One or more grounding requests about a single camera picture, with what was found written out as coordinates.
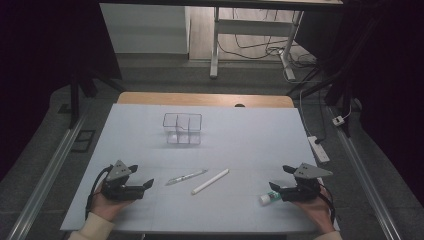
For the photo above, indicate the white pen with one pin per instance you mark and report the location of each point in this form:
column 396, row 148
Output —
column 210, row 181

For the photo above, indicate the white desk frame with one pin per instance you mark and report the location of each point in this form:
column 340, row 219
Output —
column 253, row 27

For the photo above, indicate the person's right hand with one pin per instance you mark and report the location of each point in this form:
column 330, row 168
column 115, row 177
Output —
column 318, row 213

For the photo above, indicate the clear pen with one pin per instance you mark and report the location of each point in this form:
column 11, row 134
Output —
column 186, row 177

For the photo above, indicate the dark curtain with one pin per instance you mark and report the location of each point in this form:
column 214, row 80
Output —
column 390, row 66
column 40, row 50

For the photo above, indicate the aluminium floor rail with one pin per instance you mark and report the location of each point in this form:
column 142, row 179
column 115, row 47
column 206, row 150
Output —
column 46, row 180
column 366, row 186

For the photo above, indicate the black floor frame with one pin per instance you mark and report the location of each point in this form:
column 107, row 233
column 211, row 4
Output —
column 75, row 141

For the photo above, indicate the black stand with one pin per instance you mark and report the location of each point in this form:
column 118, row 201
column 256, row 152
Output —
column 74, row 100
column 343, row 93

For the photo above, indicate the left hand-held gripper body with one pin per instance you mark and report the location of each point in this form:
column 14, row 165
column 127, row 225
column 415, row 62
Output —
column 116, row 191

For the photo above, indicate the white table sheet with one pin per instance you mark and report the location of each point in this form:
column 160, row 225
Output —
column 240, row 146

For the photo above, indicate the clear plastic pen holder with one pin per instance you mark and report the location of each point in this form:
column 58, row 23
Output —
column 182, row 130

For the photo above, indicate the small white adapter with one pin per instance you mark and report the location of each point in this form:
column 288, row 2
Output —
column 338, row 120

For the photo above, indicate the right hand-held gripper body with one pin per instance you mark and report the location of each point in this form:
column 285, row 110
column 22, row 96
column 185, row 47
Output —
column 305, row 191

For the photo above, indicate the person's left hand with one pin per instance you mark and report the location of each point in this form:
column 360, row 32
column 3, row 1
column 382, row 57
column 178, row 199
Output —
column 103, row 206

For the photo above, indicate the white green glue stick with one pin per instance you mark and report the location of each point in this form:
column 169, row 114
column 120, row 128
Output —
column 266, row 198

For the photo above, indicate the black table grommet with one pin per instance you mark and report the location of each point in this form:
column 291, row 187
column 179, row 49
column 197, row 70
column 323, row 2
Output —
column 239, row 105

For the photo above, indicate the white power strip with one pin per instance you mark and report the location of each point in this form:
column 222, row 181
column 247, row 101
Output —
column 319, row 150

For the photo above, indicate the white cabinet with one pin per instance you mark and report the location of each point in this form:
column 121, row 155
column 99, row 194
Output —
column 143, row 30

